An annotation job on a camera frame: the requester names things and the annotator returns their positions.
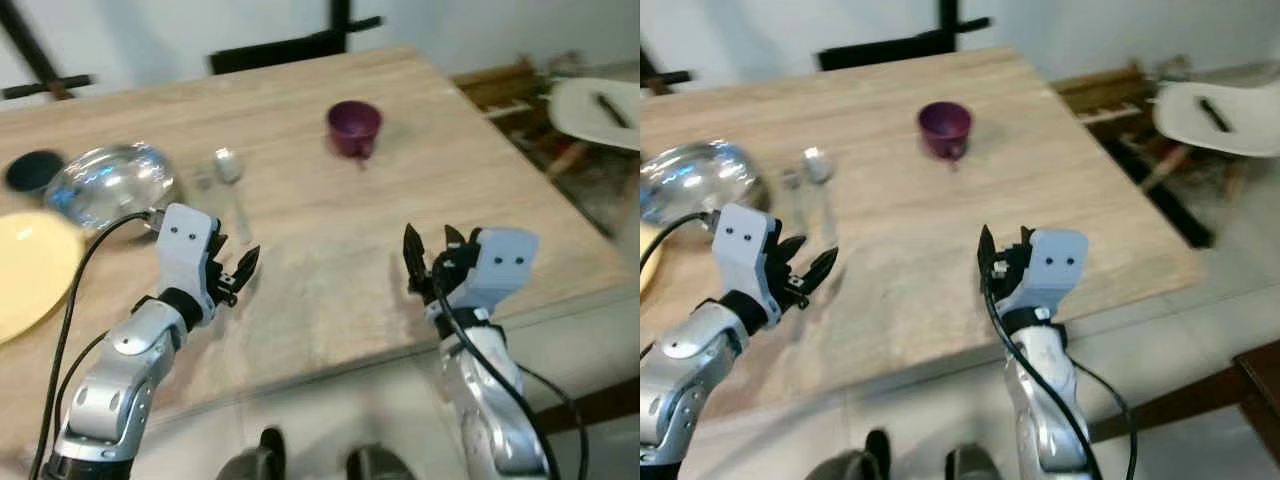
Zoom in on yellow plate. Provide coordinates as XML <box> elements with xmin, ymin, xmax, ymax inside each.
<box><xmin>0</xmin><ymin>211</ymin><xmax>87</xmax><ymax>347</ymax></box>

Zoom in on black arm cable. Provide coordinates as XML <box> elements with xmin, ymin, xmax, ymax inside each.
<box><xmin>432</xmin><ymin>268</ymin><xmax>591</xmax><ymax>480</ymax></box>
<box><xmin>28</xmin><ymin>211</ymin><xmax>166</xmax><ymax>480</ymax></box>
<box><xmin>982</xmin><ymin>268</ymin><xmax>1138</xmax><ymax>480</ymax></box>
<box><xmin>640</xmin><ymin>211</ymin><xmax>719</xmax><ymax>273</ymax></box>

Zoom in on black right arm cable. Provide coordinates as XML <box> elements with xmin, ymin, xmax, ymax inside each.
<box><xmin>982</xmin><ymin>268</ymin><xmax>1138</xmax><ymax>480</ymax></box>
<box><xmin>432</xmin><ymin>268</ymin><xmax>591</xmax><ymax>480</ymax></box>

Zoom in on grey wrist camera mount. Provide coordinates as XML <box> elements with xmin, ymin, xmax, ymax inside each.
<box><xmin>452</xmin><ymin>227</ymin><xmax>540</xmax><ymax>313</ymax></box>
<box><xmin>157</xmin><ymin>203</ymin><xmax>224</xmax><ymax>301</ymax></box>
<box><xmin>1014</xmin><ymin>228</ymin><xmax>1090</xmax><ymax>313</ymax></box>
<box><xmin>712</xmin><ymin>203</ymin><xmax>781</xmax><ymax>303</ymax></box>

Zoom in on brown wooden rack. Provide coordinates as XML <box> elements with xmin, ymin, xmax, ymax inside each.
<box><xmin>1054</xmin><ymin>62</ymin><xmax>1161</xmax><ymax>127</ymax></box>
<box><xmin>452</xmin><ymin>56</ymin><xmax>549</xmax><ymax>123</ymax></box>

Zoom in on dark right robot foot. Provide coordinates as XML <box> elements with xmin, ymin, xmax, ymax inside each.
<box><xmin>344</xmin><ymin>444</ymin><xmax>417</xmax><ymax>480</ymax></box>
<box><xmin>944</xmin><ymin>444</ymin><xmax>1003</xmax><ymax>480</ymax></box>

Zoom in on purple cup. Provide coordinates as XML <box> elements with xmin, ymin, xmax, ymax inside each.
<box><xmin>917</xmin><ymin>101</ymin><xmax>974</xmax><ymax>164</ymax></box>
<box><xmin>326</xmin><ymin>100</ymin><xmax>384</xmax><ymax>162</ymax></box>

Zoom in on small dark bowl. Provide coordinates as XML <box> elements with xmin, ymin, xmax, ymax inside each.
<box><xmin>4</xmin><ymin>150</ymin><xmax>68</xmax><ymax>197</ymax></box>

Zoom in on black metal stand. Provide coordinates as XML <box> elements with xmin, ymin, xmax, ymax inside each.
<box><xmin>0</xmin><ymin>0</ymin><xmax>95</xmax><ymax>102</ymax></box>
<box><xmin>640</xmin><ymin>44</ymin><xmax>694</xmax><ymax>97</ymax></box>

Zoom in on white shell chair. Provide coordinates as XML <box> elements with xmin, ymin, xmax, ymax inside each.
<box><xmin>544</xmin><ymin>77</ymin><xmax>641</xmax><ymax>183</ymax></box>
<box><xmin>1140</xmin><ymin>80</ymin><xmax>1280</xmax><ymax>197</ymax></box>

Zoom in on dark left robot foot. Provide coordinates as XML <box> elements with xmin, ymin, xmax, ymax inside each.
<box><xmin>217</xmin><ymin>427</ymin><xmax>287</xmax><ymax>480</ymax></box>
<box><xmin>804</xmin><ymin>429</ymin><xmax>893</xmax><ymax>480</ymax></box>

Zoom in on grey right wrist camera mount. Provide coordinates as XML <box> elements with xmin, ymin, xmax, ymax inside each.
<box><xmin>1014</xmin><ymin>228</ymin><xmax>1090</xmax><ymax>313</ymax></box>
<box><xmin>452</xmin><ymin>227</ymin><xmax>540</xmax><ymax>313</ymax></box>

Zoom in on dark robot foot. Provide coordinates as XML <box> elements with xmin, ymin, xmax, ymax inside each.
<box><xmin>944</xmin><ymin>444</ymin><xmax>1003</xmax><ymax>480</ymax></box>
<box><xmin>217</xmin><ymin>427</ymin><xmax>287</xmax><ymax>480</ymax></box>
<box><xmin>344</xmin><ymin>444</ymin><xmax>417</xmax><ymax>480</ymax></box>
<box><xmin>804</xmin><ymin>429</ymin><xmax>893</xmax><ymax>480</ymax></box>

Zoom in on shiny steel bowl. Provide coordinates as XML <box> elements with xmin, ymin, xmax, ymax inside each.
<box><xmin>640</xmin><ymin>140</ymin><xmax>772</xmax><ymax>227</ymax></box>
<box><xmin>44</xmin><ymin>142</ymin><xmax>184</xmax><ymax>233</ymax></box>

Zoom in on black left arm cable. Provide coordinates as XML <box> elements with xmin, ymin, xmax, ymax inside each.
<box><xmin>28</xmin><ymin>211</ymin><xmax>166</xmax><ymax>480</ymax></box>
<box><xmin>640</xmin><ymin>211</ymin><xmax>719</xmax><ymax>273</ymax></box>

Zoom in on metal spoon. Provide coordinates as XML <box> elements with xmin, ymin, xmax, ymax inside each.
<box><xmin>802</xmin><ymin>146</ymin><xmax>841</xmax><ymax>247</ymax></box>
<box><xmin>211</xmin><ymin>147</ymin><xmax>254</xmax><ymax>247</ymax></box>

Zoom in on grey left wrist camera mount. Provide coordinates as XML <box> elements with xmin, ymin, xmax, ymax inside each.
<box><xmin>712</xmin><ymin>203</ymin><xmax>781</xmax><ymax>303</ymax></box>
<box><xmin>157</xmin><ymin>203</ymin><xmax>224</xmax><ymax>301</ymax></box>

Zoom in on dark wooden furniture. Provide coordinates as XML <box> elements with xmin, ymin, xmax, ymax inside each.
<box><xmin>1088</xmin><ymin>340</ymin><xmax>1280</xmax><ymax>471</ymax></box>
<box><xmin>538</xmin><ymin>374</ymin><xmax>641</xmax><ymax>437</ymax></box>

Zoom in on black item on chair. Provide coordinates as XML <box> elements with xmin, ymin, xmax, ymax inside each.
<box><xmin>594</xmin><ymin>92</ymin><xmax>632</xmax><ymax>130</ymax></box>
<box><xmin>1197</xmin><ymin>97</ymin><xmax>1234</xmax><ymax>134</ymax></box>

